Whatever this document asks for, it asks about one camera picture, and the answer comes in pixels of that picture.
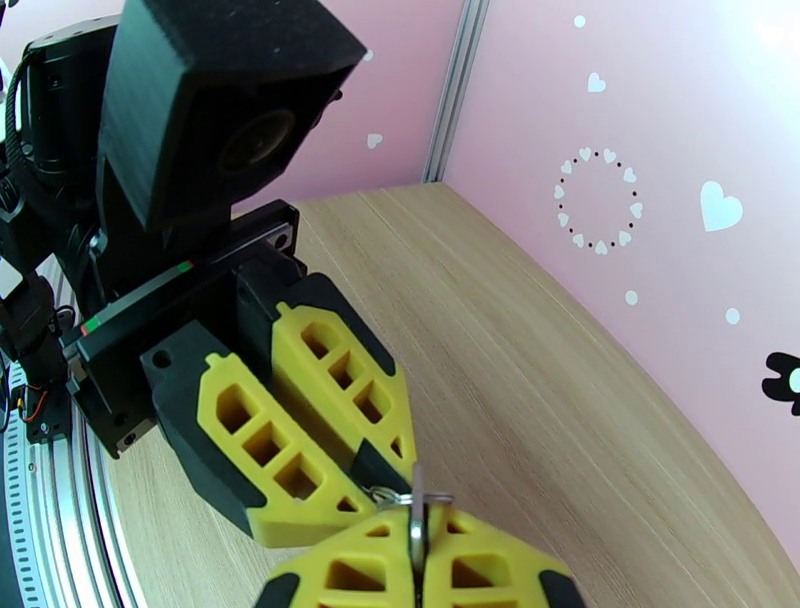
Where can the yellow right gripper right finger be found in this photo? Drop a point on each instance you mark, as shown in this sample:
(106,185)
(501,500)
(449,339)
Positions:
(434,550)

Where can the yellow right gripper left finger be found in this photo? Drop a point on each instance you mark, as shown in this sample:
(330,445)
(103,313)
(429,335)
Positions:
(306,565)

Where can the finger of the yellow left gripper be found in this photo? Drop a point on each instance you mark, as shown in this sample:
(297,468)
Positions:
(312,519)
(403,431)

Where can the silver metal keyring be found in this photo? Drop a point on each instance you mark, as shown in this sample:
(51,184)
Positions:
(390,497)

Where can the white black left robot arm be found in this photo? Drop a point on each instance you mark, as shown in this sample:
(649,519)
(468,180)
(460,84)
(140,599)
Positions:
(31,325)

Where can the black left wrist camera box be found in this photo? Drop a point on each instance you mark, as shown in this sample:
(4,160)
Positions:
(187,94)

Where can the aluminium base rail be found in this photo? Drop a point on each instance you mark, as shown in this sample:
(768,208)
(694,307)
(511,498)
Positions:
(62,531)

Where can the aluminium frame post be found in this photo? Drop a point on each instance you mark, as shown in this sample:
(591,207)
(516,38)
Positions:
(456,94)

